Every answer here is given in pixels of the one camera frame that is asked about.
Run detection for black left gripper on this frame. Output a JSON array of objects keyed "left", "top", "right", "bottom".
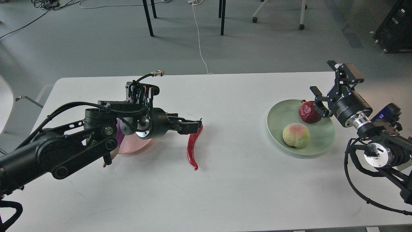
[{"left": 135, "top": 108, "right": 202, "bottom": 140}]

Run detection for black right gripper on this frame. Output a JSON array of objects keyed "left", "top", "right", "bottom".
[{"left": 310, "top": 60, "right": 373, "bottom": 127}]

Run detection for red chili pepper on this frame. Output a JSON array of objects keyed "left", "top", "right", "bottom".
[{"left": 186, "top": 123, "right": 203, "bottom": 170}]

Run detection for red pomegranate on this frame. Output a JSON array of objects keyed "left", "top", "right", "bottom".
[{"left": 298, "top": 99, "right": 322, "bottom": 124}]

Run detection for green pink peach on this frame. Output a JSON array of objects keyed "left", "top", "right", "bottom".
[{"left": 282, "top": 123, "right": 311, "bottom": 147}]

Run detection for purple eggplant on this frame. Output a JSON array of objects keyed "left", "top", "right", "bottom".
[{"left": 110, "top": 118, "right": 125, "bottom": 160}]

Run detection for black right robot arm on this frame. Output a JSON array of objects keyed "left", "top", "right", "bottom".
[{"left": 310, "top": 60, "right": 411, "bottom": 204}]

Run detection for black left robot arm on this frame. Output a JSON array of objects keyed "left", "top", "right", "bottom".
[{"left": 0, "top": 71, "right": 203, "bottom": 232}]

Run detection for green plate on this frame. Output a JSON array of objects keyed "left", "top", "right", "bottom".
[{"left": 267, "top": 99, "right": 335, "bottom": 156}]

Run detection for pink plate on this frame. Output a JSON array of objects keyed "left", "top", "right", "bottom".
[{"left": 118, "top": 134, "right": 151, "bottom": 154}]

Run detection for white wheeled chair base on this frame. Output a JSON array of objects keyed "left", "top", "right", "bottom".
[{"left": 251, "top": 0, "right": 308, "bottom": 31}]

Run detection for black equipment case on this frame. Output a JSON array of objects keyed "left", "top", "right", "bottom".
[{"left": 373, "top": 0, "right": 412, "bottom": 53}]

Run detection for black table leg left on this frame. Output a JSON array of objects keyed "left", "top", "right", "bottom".
[{"left": 142, "top": 0, "right": 157, "bottom": 37}]

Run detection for black table leg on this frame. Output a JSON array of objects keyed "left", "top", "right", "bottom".
[
  {"left": 218, "top": 0, "right": 226, "bottom": 36},
  {"left": 142, "top": 0, "right": 157, "bottom": 37}
]

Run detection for black table leg right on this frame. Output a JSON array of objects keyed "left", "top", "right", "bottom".
[{"left": 218, "top": 0, "right": 226, "bottom": 36}]

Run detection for white chair at left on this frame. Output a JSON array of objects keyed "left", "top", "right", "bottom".
[{"left": 0, "top": 76, "right": 44, "bottom": 135}]

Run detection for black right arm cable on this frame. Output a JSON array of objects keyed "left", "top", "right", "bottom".
[{"left": 344, "top": 139, "right": 412, "bottom": 216}]

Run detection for white floor cable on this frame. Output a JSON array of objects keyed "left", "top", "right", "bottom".
[{"left": 188, "top": 0, "right": 214, "bottom": 75}]

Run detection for black floor cables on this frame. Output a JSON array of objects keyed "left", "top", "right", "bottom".
[{"left": 0, "top": 0, "right": 82, "bottom": 40}]

